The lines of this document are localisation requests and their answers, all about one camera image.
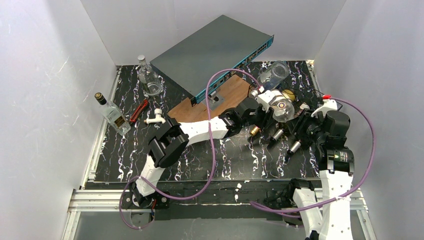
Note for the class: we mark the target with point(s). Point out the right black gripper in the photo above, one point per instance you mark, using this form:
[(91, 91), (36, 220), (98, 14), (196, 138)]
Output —
[(303, 124)]

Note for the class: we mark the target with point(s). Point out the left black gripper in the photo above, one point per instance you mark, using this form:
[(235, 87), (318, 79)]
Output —
[(257, 110)]

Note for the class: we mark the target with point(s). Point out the gold capped wine bottle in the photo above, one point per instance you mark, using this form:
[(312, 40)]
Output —
[(254, 131)]

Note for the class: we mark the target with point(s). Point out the clear bottle black gold label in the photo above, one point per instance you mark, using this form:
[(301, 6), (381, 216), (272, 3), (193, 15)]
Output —
[(282, 105)]

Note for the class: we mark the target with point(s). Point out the clear silver capped bottle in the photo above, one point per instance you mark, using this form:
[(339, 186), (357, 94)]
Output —
[(271, 78)]

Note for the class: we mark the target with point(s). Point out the clear gold label liquor bottle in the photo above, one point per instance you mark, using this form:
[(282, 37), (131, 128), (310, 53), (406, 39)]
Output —
[(112, 114)]

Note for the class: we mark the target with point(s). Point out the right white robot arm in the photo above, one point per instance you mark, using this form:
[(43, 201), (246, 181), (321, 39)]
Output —
[(327, 134)]

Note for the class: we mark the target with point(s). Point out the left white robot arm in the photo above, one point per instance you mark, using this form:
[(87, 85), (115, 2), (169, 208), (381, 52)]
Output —
[(171, 139)]

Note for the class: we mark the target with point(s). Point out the dark bottle brown label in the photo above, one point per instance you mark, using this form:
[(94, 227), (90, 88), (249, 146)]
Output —
[(293, 148)]

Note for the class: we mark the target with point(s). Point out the silver capped dark wine bottle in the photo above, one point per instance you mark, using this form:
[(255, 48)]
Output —
[(276, 136)]

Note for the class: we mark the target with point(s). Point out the clear round glass bottle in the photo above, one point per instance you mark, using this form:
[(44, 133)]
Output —
[(150, 82)]

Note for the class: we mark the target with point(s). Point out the wooden board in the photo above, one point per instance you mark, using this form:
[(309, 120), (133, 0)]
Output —
[(228, 95)]

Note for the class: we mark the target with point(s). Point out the white plastic faucet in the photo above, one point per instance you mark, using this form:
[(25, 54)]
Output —
[(158, 117)]

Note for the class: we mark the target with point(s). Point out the red utility knife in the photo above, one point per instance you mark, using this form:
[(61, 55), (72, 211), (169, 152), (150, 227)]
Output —
[(136, 114)]

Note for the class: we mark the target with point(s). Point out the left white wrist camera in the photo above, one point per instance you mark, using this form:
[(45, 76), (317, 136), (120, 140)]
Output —
[(265, 99)]

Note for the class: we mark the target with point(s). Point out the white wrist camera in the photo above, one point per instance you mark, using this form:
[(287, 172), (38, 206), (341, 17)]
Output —
[(265, 99), (329, 104)]

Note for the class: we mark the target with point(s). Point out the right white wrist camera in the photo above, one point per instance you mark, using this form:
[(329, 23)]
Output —
[(329, 104)]

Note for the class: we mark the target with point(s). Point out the metal switch stand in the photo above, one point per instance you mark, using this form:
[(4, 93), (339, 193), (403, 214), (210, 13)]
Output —
[(215, 101)]

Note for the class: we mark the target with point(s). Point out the teal network switch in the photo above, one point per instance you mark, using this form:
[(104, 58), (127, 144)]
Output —
[(203, 61)]

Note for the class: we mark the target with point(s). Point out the aluminium frame rail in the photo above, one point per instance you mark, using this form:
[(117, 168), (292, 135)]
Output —
[(93, 212)]

